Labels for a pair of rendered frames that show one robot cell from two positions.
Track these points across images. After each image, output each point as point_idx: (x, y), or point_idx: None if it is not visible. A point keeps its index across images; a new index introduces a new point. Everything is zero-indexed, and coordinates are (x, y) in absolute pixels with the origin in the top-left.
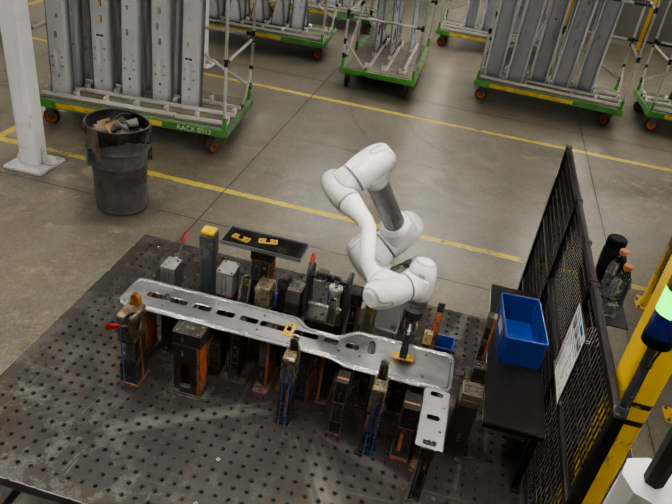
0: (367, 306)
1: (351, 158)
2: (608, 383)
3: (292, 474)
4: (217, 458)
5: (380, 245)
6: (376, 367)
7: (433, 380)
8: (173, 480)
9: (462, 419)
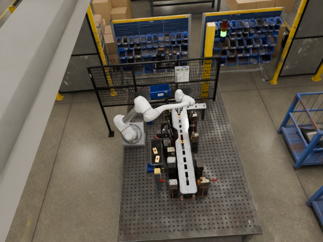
0: (168, 121)
1: (144, 107)
2: (212, 57)
3: (210, 141)
4: (216, 158)
5: (130, 127)
6: (185, 119)
7: (183, 108)
8: (228, 164)
9: None
